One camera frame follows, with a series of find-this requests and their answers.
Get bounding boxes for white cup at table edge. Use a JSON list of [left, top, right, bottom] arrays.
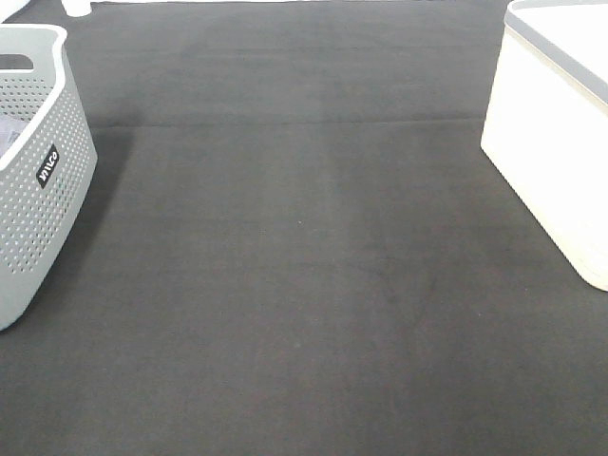
[[61, 0, 92, 17]]

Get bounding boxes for grey perforated laundry basket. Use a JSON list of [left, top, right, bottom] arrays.
[[1, 24, 98, 329]]

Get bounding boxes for towels inside basket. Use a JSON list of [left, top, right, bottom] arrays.
[[0, 114, 28, 157]]

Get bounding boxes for black table cloth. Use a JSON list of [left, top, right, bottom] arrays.
[[1, 1, 607, 455]]

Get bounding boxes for white storage box grey lid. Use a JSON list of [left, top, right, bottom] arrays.
[[481, 1, 607, 290]]

